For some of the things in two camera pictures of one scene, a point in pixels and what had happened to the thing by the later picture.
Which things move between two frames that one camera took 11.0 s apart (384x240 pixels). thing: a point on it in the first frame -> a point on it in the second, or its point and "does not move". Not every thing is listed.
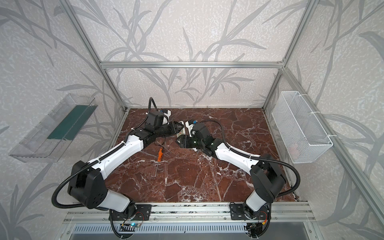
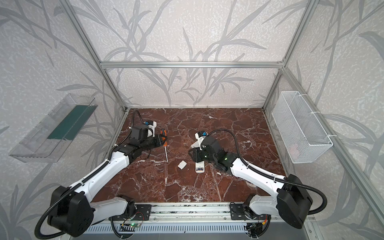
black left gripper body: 172,129 -> 159,140
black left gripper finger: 178,125 -> 161,135
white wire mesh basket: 303,137 does not move
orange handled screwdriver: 159,158 -> 163,134
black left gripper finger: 178,132 -> 162,142
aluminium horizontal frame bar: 238,64 does not move
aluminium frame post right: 309,10 does not move
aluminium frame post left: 92,48 does not move
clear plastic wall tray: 46,141 does not move
